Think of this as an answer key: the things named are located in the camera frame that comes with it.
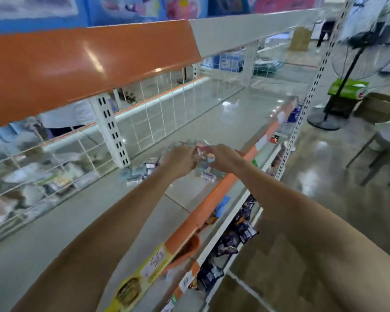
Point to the person's left hand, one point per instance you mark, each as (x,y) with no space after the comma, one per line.
(179,161)

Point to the person's right hand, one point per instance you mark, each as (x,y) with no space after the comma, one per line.
(224,158)

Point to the pile of mixed erasers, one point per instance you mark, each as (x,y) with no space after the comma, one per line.
(140,171)

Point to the person's left forearm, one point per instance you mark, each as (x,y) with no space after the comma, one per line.
(97,250)

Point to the person's right forearm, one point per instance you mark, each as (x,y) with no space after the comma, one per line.
(325,243)

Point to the white orange metal shelf unit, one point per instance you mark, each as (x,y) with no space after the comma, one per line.
(71,237)

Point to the green packet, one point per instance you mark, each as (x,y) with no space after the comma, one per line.
(254,163)

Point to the blue small snack packet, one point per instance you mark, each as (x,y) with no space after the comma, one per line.
(222,206)

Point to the row of dark snack packets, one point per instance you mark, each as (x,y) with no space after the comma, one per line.
(231,240)

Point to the yellow price label strip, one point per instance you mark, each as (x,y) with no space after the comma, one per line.
(140,282)

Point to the pile of white packets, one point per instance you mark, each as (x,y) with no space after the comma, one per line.
(32,185)

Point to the grey round stool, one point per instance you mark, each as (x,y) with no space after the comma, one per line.
(385,145)

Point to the pink package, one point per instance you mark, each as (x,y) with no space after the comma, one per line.
(283,3)

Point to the row of blue packages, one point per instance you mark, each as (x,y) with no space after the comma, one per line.
(84,9)

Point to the white standing appliance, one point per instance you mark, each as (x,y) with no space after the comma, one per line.
(367,16)

